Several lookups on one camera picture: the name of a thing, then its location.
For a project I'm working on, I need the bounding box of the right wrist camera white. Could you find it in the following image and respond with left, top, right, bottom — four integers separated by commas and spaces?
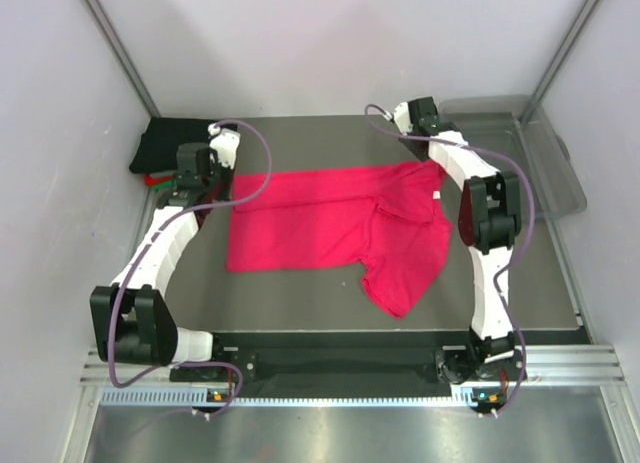
383, 102, 413, 135

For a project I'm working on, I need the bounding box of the folded red t shirt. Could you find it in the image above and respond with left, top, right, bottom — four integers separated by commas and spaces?
143, 171, 175, 188

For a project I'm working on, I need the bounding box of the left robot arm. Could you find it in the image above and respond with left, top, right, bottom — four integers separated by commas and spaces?
90, 130, 240, 380

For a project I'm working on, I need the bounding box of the folded green t shirt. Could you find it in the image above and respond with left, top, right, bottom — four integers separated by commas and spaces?
145, 176, 173, 191

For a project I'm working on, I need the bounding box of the right corner frame post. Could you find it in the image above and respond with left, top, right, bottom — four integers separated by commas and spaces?
518, 0, 604, 125

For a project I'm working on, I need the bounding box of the clear plastic bin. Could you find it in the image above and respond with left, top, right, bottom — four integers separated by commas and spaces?
438, 95, 587, 219

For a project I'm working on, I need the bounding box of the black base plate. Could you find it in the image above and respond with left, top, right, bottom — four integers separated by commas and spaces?
169, 330, 526, 398

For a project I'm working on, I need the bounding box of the aluminium frame rail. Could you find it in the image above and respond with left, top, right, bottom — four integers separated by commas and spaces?
79, 345, 627, 384

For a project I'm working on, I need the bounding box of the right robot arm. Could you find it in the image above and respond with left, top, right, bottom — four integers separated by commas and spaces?
391, 97, 522, 384

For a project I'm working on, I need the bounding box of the folded black t shirt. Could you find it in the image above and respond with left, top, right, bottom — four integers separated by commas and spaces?
129, 117, 215, 174

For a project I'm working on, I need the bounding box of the left corner frame post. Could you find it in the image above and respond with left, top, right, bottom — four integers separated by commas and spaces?
81, 0, 161, 117

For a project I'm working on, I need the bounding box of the corner frame post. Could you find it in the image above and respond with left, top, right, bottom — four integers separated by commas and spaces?
81, 0, 161, 117
518, 0, 604, 125

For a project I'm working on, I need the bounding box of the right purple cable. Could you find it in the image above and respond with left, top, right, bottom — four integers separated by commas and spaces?
363, 104, 536, 418

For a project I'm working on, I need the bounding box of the pink t shirt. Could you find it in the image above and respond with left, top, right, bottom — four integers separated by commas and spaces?
227, 162, 452, 318

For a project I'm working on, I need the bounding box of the grey cable duct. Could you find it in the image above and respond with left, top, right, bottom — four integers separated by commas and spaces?
100, 386, 505, 408

